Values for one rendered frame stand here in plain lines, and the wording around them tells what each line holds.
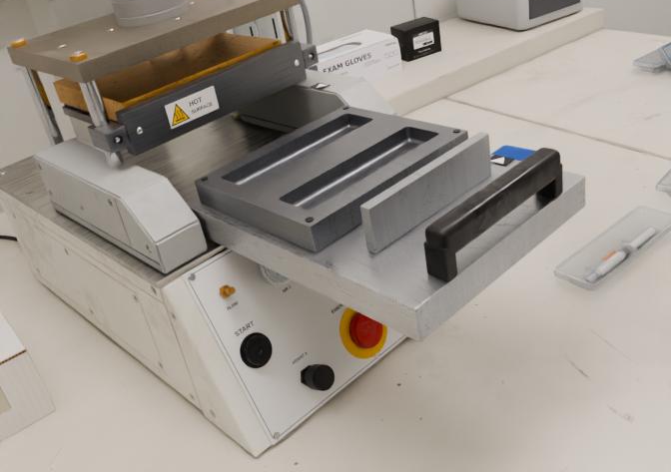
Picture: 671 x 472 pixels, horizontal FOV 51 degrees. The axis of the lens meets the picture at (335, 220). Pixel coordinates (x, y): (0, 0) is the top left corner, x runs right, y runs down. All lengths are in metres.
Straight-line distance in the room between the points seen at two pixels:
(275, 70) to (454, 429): 0.42
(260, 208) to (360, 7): 1.14
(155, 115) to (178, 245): 0.14
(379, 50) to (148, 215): 0.89
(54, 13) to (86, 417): 0.48
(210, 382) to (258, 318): 0.07
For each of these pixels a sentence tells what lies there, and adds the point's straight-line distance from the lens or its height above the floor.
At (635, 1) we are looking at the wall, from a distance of 2.47.
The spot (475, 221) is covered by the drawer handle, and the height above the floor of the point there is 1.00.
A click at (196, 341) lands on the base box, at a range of 0.67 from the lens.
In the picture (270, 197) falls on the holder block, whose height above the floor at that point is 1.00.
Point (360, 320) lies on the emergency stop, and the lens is 0.75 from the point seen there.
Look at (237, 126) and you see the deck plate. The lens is 0.97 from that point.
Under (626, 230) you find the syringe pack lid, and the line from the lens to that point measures 0.93.
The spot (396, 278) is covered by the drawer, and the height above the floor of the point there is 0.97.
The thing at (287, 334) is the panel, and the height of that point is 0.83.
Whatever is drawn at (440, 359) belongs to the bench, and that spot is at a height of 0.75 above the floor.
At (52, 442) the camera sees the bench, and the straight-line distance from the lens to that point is 0.83.
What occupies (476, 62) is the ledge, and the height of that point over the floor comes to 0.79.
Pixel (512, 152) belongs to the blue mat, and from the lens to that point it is 1.19.
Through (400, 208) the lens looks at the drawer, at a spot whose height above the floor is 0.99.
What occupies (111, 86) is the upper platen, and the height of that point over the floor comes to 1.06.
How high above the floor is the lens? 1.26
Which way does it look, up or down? 29 degrees down
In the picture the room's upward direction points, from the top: 11 degrees counter-clockwise
